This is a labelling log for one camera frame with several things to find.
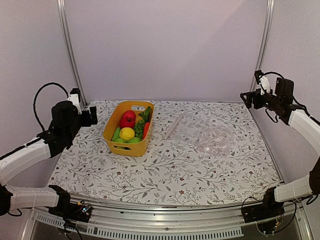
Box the green toy cucumber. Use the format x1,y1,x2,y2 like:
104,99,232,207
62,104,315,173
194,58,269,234
111,127,121,142

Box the left aluminium frame post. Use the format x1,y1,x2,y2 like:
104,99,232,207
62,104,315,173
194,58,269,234
57,0,88,107

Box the clear zip top bag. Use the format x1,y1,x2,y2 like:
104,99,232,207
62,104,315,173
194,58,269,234
164,112,234,156

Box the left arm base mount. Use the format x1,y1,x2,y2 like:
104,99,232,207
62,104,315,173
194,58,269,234
48,185,92,223

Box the red toy tomato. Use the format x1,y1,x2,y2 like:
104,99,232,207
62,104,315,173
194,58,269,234
119,110,136,129

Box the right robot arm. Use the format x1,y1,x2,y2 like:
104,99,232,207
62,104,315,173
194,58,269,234
238,71,320,218

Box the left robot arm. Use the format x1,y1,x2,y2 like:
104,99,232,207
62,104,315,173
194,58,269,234
0,100,98,217

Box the green toy grapes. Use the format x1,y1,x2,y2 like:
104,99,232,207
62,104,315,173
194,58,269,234
133,119,146,139

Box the yellow plastic basket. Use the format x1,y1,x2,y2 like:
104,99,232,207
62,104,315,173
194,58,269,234
103,101,155,157

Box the green toy lime right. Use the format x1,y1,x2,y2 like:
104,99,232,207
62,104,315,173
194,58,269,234
126,137,142,144

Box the green toy lettuce leaf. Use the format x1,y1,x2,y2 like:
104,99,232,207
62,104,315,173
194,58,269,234
138,106,152,123

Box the right aluminium frame post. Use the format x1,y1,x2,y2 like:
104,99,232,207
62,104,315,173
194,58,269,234
249,0,275,92

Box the aluminium frame post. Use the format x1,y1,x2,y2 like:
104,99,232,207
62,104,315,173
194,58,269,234
57,0,88,107
249,0,275,92

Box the floral table mat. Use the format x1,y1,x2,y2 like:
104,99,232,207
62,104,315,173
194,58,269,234
49,100,282,206

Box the left black cable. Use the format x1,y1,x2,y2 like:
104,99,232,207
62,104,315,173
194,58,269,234
32,82,70,132

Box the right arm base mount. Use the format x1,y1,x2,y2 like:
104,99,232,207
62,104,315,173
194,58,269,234
241,196,285,235

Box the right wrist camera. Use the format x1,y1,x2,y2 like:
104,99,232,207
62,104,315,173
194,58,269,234
254,70,271,96

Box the front aluminium rail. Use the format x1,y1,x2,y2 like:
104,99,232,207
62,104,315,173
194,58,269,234
21,194,315,240

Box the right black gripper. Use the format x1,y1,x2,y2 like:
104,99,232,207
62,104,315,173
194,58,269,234
241,88,283,112

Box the yellow toy lemon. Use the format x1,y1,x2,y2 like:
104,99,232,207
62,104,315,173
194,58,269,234
119,127,135,141

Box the orange toy carrot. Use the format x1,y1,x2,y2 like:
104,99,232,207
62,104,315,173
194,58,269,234
142,122,150,140

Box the right black cable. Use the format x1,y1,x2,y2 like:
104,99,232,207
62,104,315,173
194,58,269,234
259,71,320,126

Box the black cable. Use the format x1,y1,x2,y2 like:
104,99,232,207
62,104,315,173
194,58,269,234
259,71,320,126
32,82,70,132

